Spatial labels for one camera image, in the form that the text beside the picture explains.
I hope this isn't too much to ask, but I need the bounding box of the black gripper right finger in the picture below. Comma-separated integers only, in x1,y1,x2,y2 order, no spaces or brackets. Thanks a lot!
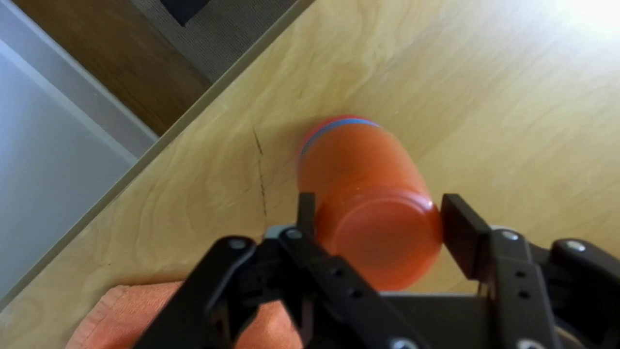
439,194,620,349

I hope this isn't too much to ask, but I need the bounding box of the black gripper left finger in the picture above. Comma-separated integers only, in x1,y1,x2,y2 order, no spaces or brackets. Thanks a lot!
133,194,429,349

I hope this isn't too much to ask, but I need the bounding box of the orange plastic cup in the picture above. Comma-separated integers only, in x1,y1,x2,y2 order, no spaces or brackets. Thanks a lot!
296,116,443,290

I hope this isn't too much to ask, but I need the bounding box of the orange cloth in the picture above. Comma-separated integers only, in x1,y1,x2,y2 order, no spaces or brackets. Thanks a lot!
65,281,302,349

